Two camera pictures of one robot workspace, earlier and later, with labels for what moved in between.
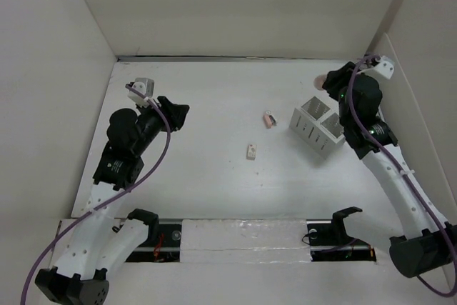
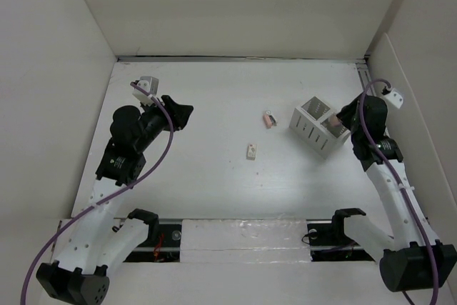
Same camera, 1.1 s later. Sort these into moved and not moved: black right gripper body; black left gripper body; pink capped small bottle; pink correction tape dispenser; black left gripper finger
Moved: black right gripper body; pink capped small bottle
Not moved: black left gripper finger; black left gripper body; pink correction tape dispenser
